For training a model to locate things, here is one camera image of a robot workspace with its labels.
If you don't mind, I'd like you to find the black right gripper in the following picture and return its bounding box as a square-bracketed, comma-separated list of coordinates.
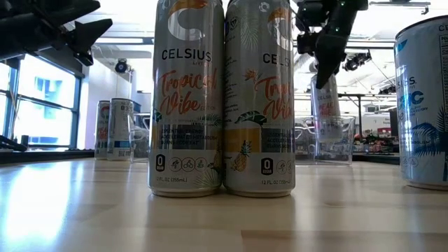
[295, 0, 369, 90]

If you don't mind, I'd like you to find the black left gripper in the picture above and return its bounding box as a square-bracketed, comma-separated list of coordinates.
[0, 0, 113, 67]

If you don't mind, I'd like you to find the Celsius Peach Vibe can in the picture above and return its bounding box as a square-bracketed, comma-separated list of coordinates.
[310, 73, 343, 144]
[94, 100, 111, 160]

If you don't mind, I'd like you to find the Celsius Tropical Vibe can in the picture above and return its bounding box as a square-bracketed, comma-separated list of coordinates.
[148, 0, 225, 198]
[223, 0, 297, 198]

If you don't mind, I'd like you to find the Celsius Arctic Vibe can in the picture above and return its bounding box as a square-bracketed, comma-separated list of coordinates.
[394, 15, 448, 192]
[106, 97, 135, 162]

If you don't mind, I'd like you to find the black ceiling track light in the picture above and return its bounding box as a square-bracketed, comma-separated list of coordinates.
[342, 50, 372, 73]

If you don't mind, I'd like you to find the long ceiling light fixture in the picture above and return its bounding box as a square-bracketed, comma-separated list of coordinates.
[94, 36, 155, 46]

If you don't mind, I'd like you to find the black round ceiling fixture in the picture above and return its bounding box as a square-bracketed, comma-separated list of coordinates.
[114, 58, 129, 74]

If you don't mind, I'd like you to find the clear plastic bin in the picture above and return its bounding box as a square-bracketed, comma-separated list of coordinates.
[295, 114, 356, 167]
[128, 112, 151, 164]

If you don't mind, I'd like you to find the large glass window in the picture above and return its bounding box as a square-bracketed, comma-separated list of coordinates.
[0, 52, 85, 152]

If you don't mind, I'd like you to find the black aluminium table frame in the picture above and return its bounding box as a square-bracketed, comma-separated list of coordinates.
[0, 134, 400, 165]

